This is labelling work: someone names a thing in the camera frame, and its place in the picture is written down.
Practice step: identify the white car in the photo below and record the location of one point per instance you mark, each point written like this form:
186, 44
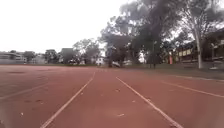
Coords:
116, 64

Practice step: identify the red running track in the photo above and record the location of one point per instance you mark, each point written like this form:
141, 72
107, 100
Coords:
101, 100

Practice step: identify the row of trees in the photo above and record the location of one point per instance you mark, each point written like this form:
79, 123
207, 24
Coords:
146, 30

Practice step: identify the white painted lane lines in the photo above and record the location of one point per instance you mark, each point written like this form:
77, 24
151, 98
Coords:
68, 102

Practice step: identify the white building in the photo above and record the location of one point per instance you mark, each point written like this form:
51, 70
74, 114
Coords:
100, 60

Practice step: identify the building with yellow windows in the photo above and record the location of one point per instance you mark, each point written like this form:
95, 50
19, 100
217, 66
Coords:
196, 50

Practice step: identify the grass strip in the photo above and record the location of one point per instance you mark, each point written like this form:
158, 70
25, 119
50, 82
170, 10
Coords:
186, 71

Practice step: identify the low grey building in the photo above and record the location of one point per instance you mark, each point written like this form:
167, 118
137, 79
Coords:
11, 57

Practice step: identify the pale-trunked tree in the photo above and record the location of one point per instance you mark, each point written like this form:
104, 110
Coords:
198, 43

